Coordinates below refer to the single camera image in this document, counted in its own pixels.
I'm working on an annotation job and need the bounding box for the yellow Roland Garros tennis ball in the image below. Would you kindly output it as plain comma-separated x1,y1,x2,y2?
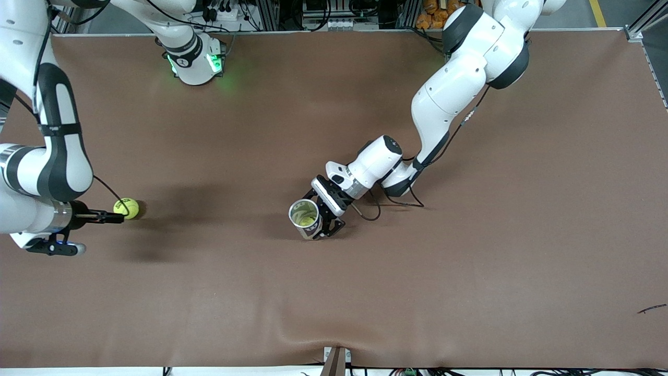
113,197,140,220

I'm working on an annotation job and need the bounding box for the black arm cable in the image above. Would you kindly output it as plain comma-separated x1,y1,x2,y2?
349,84,491,222
10,0,126,205

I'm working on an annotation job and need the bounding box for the aluminium frame post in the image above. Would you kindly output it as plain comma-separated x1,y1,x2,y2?
254,0,281,32
626,0,668,42
395,0,418,29

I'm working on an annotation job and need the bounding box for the white power strip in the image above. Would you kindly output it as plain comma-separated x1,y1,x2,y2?
201,0,242,22

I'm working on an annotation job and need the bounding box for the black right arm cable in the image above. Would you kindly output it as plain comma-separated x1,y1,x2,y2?
10,0,126,205

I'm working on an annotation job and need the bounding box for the brown grey mounting bracket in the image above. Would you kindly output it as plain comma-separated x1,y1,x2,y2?
323,346,352,376

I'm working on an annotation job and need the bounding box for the silver blue ball can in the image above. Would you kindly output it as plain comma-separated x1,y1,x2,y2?
288,198,325,241

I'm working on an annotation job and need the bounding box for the white electronics unit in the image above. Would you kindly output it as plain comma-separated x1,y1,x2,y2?
302,16,380,32

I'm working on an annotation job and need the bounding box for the orange packaged goods pile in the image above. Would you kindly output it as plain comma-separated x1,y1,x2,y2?
416,0,460,30

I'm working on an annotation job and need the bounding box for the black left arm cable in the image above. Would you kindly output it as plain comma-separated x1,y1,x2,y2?
349,84,491,222

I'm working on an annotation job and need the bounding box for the brown table mat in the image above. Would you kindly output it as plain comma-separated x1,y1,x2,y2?
0,29,668,369

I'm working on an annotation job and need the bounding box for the aluminium table side rail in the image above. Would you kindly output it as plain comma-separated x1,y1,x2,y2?
643,39,668,110

